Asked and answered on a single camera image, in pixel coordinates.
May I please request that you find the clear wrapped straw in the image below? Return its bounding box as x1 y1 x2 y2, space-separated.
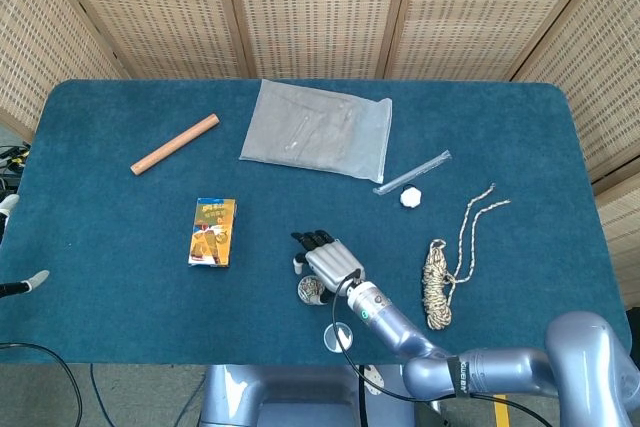
373 149 454 196

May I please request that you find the yellow blue snack box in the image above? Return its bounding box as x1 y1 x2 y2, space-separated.
187 197 237 268

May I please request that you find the clear round jar lid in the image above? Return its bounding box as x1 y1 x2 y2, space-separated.
323 320 355 353

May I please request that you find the beige speckled rope bundle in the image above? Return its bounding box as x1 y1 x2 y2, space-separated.
422 182 512 332

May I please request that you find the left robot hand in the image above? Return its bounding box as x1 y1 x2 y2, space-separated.
0 194 51 298

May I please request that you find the black floor cable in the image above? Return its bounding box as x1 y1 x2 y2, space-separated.
0 341 84 427

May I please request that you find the silver robot torso base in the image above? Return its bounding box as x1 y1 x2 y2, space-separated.
199 364 416 427

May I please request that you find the teal blue tablecloth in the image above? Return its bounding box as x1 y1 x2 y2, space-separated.
0 78 632 366

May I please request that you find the tangled floor cable cluster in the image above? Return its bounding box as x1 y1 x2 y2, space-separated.
0 144 32 193

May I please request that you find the blue floor cable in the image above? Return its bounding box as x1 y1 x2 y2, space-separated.
89 364 109 427

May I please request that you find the grey clear zip bag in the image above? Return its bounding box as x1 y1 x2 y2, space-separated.
238 78 394 185

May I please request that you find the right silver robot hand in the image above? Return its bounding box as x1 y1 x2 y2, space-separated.
291 229 365 304

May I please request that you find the round paper clip container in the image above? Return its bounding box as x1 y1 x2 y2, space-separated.
298 276 326 307

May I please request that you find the wooden cylindrical stick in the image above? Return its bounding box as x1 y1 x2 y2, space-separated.
130 113 221 177

